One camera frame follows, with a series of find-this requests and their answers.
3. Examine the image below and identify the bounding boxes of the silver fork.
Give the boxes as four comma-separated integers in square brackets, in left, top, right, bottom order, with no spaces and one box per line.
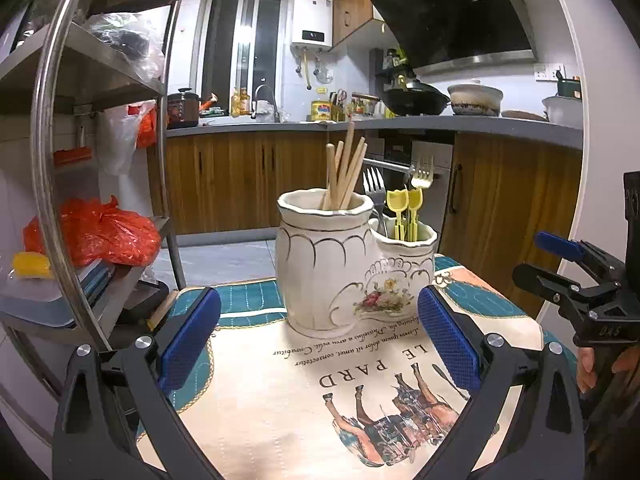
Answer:
[362,166,386,233]

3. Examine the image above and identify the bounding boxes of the printed tablecloth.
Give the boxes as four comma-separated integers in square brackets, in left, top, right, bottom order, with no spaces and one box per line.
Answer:
[135,255,581,480]

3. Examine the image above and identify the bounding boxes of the yellow plastic fork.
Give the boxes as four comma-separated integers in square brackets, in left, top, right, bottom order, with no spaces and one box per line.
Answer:
[406,187,425,242]
[386,189,407,241]

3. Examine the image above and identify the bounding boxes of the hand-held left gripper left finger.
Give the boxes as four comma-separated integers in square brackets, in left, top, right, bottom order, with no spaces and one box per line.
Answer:
[51,286,222,480]

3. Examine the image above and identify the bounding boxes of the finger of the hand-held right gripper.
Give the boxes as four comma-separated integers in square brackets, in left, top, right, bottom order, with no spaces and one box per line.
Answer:
[511,263,618,319]
[534,231,626,281]

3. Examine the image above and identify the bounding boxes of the blue grey plastic tray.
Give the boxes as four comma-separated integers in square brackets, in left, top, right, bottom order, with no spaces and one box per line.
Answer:
[0,262,118,321]

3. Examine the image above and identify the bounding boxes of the clear plastic bag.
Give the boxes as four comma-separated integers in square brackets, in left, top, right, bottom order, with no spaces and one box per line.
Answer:
[82,12,166,81]

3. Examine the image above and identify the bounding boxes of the group of condiment bottles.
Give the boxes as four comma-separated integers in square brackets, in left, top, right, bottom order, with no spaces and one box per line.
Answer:
[347,97,386,120]

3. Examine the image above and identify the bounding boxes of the white water heater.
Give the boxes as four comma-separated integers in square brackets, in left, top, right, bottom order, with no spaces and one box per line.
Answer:
[290,0,335,53]

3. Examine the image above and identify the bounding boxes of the white ceramic utensil holder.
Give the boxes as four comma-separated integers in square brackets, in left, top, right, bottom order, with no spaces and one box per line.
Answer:
[275,187,438,341]

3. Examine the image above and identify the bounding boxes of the stainless steel built-in oven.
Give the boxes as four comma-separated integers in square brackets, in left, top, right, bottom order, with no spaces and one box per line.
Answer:
[362,132,456,241]

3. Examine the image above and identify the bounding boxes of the red plastic bag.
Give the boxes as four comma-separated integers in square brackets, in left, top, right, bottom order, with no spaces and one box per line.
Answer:
[129,100,161,150]
[22,196,163,268]

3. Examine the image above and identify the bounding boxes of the black range hood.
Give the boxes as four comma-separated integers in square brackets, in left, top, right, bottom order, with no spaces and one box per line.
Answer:
[370,0,538,76]

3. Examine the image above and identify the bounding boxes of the green kitchen appliance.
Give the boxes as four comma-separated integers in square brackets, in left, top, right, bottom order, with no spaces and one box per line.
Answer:
[555,71,583,98]

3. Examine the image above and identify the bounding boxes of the metal shelf rack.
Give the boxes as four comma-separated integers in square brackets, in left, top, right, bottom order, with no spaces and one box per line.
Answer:
[0,0,188,461]

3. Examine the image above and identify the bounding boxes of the kitchen window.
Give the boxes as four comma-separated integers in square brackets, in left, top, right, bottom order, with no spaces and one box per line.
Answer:
[200,0,288,116]

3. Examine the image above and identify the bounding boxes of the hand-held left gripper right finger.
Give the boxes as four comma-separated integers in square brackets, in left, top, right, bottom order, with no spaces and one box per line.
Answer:
[416,285,587,480]

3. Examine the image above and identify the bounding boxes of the person's right hand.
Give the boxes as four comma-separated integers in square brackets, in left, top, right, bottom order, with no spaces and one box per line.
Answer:
[575,344,640,395]

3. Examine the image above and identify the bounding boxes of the yellow plastic object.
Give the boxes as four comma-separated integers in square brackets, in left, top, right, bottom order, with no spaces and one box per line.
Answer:
[12,251,52,279]

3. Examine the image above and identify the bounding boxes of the orange box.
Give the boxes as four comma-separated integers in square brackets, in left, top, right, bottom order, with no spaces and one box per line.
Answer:
[52,146,93,167]

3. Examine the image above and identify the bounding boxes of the gold fork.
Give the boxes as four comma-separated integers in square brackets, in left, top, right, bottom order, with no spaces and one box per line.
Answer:
[407,155,436,191]

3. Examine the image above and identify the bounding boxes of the white clay pot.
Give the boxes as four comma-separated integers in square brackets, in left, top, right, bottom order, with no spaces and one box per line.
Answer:
[446,80,505,118]

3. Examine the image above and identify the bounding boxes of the wooden wall cabinets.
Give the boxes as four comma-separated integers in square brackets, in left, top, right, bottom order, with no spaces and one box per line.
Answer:
[327,0,426,51]

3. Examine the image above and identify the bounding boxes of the black spice rack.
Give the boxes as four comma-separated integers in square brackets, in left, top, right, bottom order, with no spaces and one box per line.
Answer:
[370,47,416,81]

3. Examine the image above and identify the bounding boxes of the wooden handle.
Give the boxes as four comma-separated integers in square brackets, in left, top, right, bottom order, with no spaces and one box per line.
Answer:
[147,289,180,332]

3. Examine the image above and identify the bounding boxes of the group of yellow bottles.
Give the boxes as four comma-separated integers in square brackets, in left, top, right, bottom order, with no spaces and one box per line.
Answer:
[229,86,252,118]

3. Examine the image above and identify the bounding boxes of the wooden base cabinets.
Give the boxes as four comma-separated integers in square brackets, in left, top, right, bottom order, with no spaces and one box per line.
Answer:
[147,127,583,241]

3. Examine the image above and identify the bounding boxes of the metal faucet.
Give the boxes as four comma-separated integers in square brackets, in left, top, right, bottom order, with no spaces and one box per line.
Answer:
[250,85,281,122]

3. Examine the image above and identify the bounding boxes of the white plastic bag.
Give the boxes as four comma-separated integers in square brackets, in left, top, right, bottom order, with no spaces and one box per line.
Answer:
[95,102,146,176]

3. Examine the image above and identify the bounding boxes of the black wok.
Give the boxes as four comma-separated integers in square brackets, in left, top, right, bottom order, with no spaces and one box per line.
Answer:
[351,76,451,117]

